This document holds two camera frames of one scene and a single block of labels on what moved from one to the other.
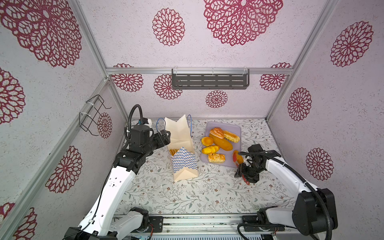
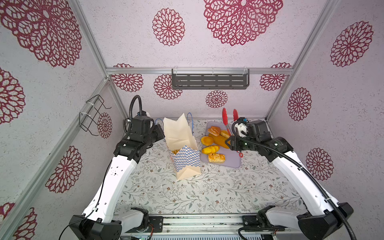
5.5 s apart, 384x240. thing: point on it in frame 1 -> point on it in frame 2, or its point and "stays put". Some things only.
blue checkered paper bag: (181, 148) stays put
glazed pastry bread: (215, 158) stays put
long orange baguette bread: (222, 143) stays put
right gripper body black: (250, 172) -> (239, 145)
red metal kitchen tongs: (248, 160) -> (225, 120)
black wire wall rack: (88, 116) stays put
